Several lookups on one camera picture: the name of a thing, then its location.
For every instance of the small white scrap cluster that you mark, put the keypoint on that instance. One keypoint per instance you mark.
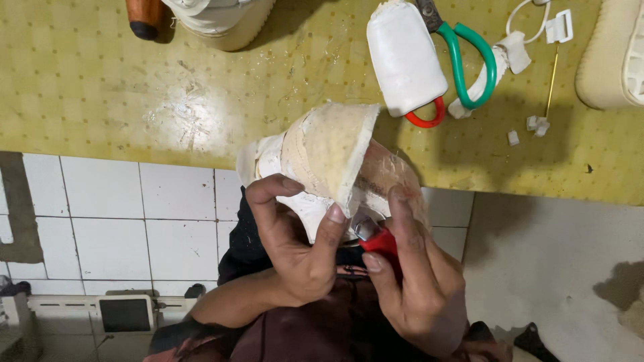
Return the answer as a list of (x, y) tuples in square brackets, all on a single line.
[(539, 124)]

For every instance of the person's maroon trousers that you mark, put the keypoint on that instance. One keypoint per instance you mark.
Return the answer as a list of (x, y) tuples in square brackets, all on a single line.
[(322, 332)]

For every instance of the white shoe with beige sole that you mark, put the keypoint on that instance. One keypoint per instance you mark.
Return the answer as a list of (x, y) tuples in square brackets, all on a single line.
[(221, 22)]

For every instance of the person's black apron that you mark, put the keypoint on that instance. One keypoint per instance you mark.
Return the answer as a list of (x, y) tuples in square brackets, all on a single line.
[(246, 246)]

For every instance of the person's right hand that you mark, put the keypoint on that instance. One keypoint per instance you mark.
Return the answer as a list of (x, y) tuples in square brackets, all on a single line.
[(427, 301)]

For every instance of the black shoe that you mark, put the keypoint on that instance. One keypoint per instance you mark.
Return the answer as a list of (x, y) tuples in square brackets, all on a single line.
[(531, 342)]

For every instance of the white wrapped block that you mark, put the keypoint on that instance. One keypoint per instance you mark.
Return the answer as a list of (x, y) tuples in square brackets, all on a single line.
[(405, 60)]

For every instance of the white plastic buckle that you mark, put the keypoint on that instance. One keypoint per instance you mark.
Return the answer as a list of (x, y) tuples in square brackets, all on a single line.
[(559, 27)]

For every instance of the person's left hand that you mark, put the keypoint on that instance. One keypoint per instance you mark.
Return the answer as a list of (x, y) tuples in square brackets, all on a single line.
[(297, 261)]

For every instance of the red lighter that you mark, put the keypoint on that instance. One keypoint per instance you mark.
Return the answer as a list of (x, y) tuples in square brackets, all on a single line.
[(382, 244)]

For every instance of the thin brass rod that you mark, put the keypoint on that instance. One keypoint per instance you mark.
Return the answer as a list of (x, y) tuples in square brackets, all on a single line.
[(552, 83)]

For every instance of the white device with dark screen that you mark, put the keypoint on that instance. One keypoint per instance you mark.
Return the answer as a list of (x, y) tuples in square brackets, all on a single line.
[(125, 314)]

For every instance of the yellow dotted table cover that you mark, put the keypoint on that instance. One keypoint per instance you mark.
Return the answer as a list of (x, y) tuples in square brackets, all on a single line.
[(126, 90)]

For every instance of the cream shoe sole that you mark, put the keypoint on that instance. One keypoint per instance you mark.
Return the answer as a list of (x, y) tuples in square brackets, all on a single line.
[(603, 55)]

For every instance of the white fabric strip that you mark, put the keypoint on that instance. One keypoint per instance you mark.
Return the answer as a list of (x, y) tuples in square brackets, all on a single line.
[(513, 50)]

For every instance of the white shoe with cream sole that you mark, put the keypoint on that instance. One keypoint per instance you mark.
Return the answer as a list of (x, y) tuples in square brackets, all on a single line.
[(327, 146)]

